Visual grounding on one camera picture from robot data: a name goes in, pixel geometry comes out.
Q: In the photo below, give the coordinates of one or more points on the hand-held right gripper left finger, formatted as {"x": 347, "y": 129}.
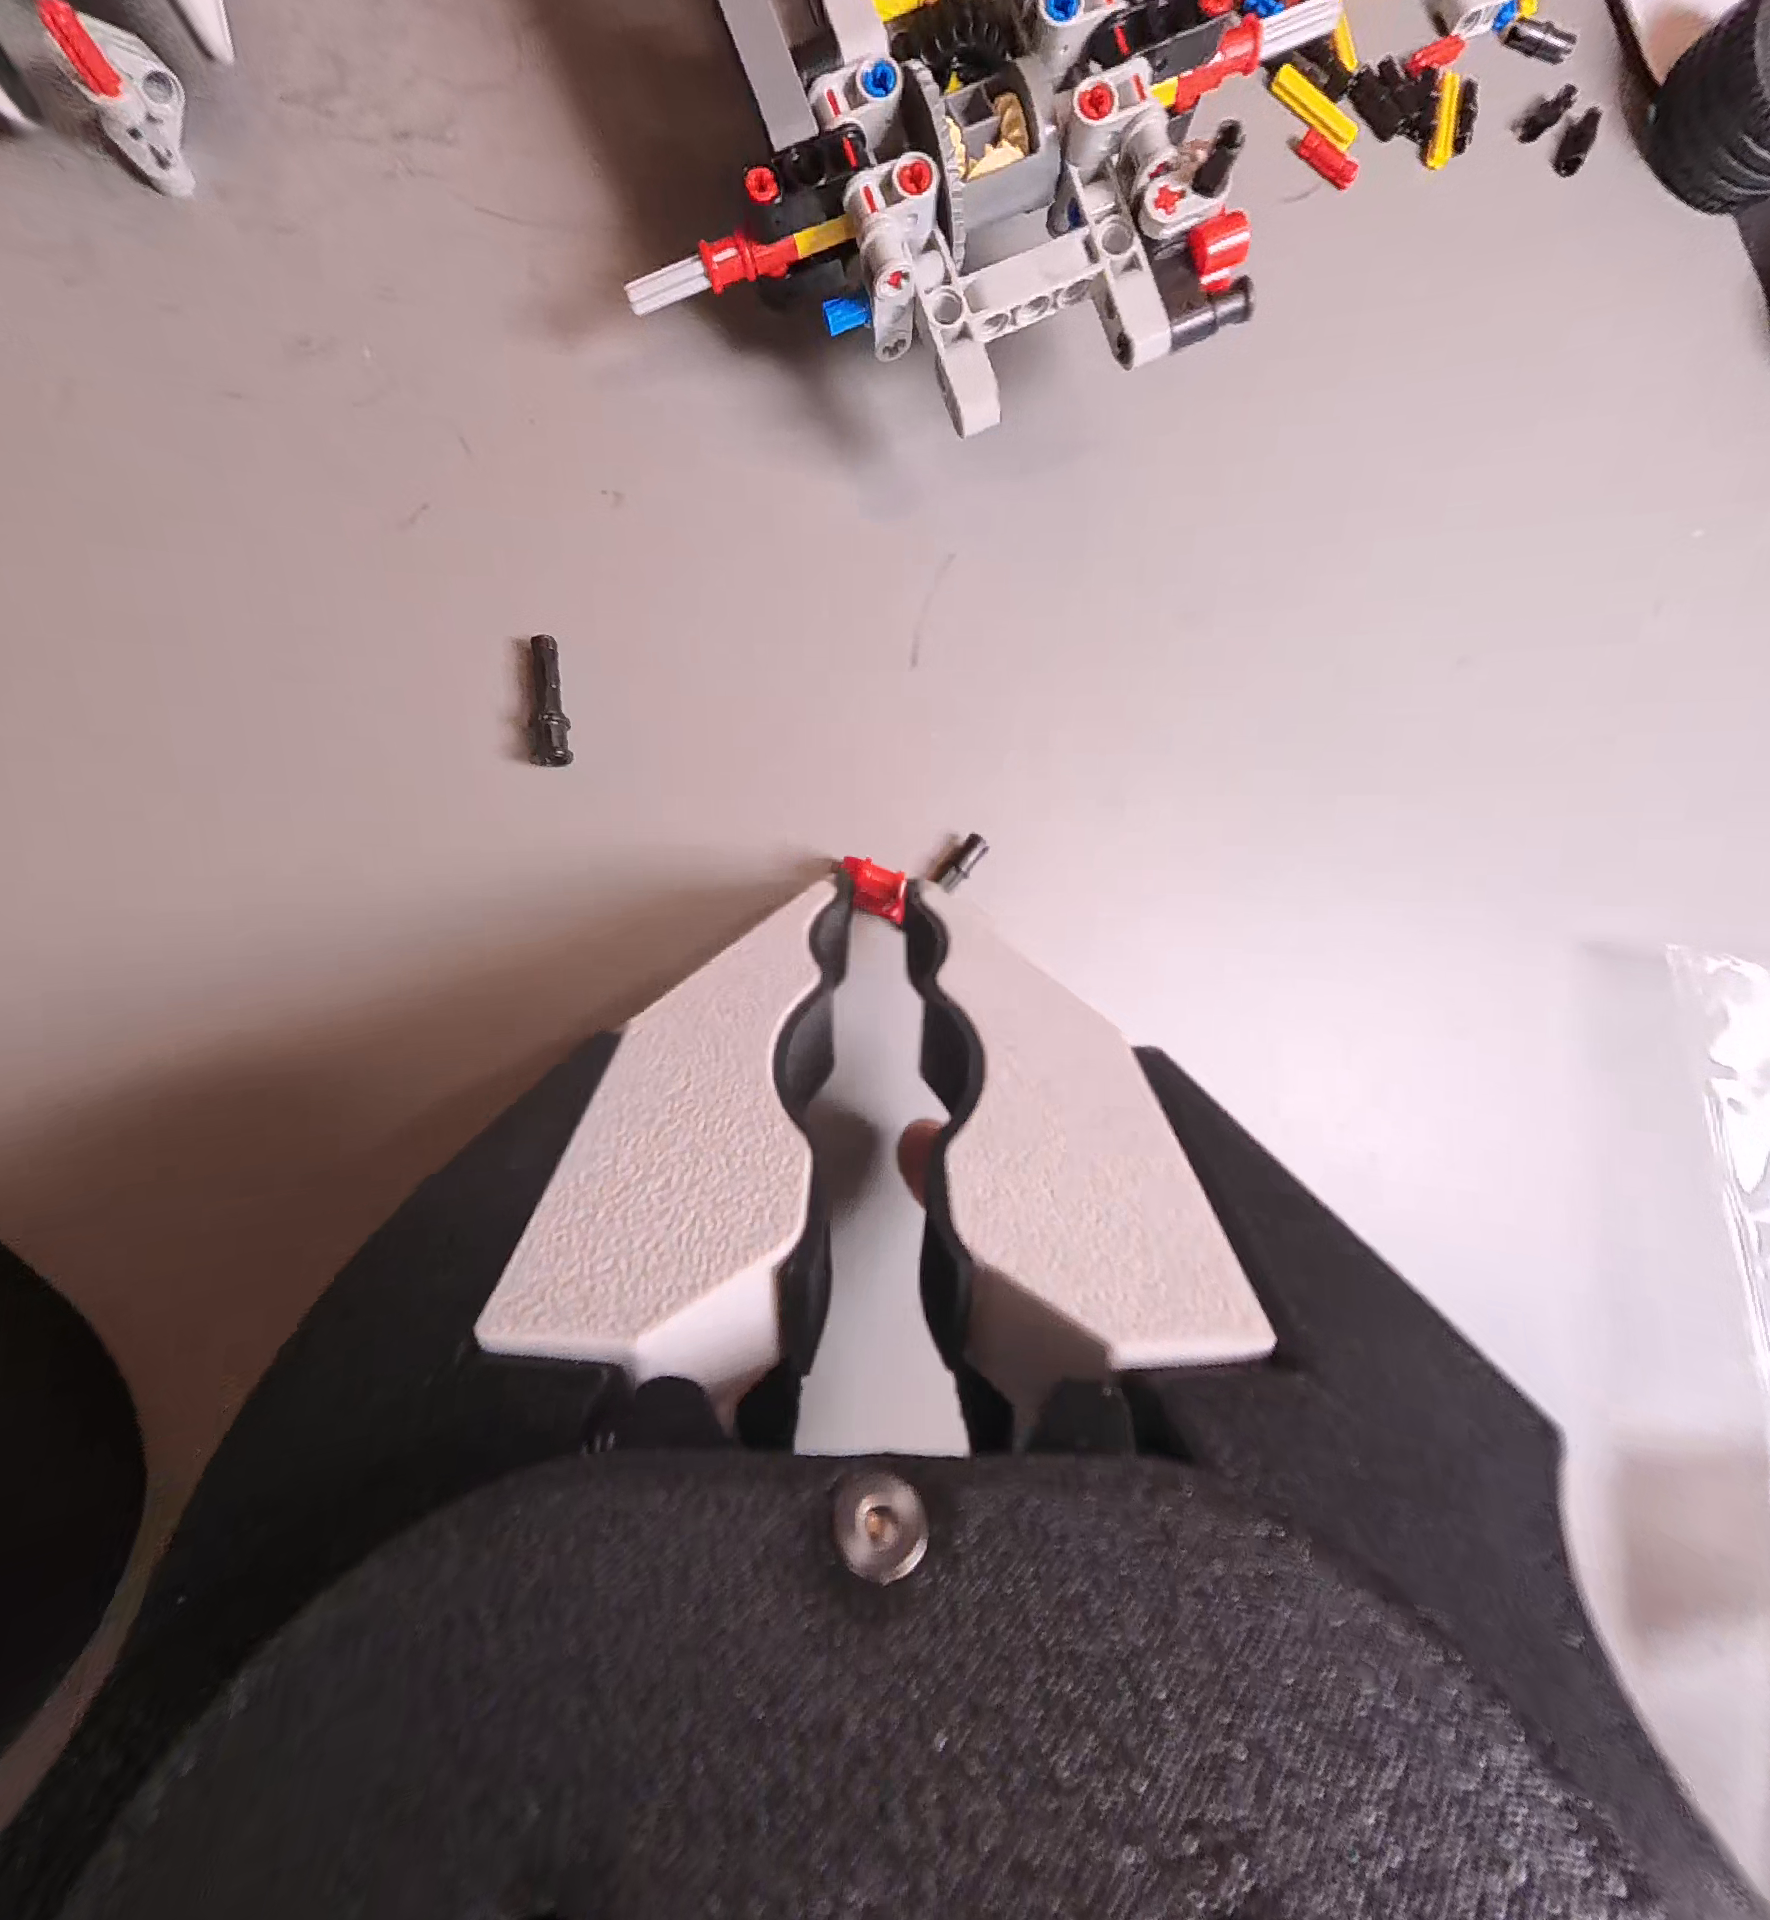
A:
{"x": 644, "y": 1201}

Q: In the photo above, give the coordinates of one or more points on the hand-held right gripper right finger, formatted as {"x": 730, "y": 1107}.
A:
{"x": 1095, "y": 1201}

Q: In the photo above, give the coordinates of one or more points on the grey lego connector piece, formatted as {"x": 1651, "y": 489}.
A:
{"x": 143, "y": 113}

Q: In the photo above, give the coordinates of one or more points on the tiny black lego pin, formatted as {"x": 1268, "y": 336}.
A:
{"x": 963, "y": 862}

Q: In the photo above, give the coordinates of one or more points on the long black lego pin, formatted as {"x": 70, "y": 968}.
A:
{"x": 546, "y": 702}

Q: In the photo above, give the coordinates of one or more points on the lego car chassis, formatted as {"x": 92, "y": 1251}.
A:
{"x": 1006, "y": 180}

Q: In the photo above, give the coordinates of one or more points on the cluster of small lego pieces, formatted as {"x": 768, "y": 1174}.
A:
{"x": 1381, "y": 99}

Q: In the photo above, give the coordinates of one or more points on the short black lego pin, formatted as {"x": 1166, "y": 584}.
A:
{"x": 1546, "y": 108}
{"x": 1579, "y": 135}

